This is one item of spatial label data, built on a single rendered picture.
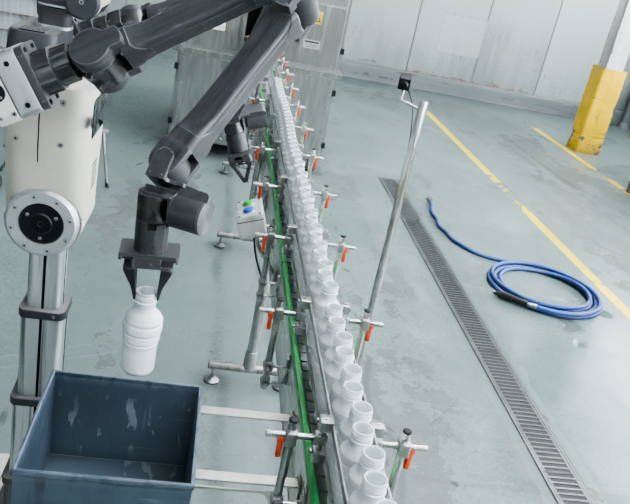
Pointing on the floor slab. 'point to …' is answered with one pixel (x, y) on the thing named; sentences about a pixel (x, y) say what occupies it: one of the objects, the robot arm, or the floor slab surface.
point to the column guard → (596, 110)
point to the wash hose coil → (536, 272)
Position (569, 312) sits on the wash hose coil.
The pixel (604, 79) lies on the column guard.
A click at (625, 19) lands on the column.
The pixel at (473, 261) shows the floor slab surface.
